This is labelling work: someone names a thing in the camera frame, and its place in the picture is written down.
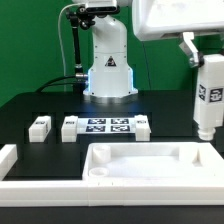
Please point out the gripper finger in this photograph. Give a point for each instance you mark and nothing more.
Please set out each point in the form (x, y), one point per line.
(188, 47)

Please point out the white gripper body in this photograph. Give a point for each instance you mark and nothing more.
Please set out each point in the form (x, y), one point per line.
(162, 19)

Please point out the white desk tabletop tray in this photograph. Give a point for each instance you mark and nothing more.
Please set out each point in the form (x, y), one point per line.
(153, 160)

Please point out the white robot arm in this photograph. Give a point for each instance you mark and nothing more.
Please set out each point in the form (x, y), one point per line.
(110, 78)

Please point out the fiducial marker sheet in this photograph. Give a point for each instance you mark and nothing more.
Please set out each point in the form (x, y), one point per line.
(105, 125)

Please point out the overhead camera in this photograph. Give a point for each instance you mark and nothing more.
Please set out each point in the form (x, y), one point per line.
(99, 7)

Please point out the white U-shaped fence frame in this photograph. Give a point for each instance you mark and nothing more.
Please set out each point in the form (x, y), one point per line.
(105, 191)

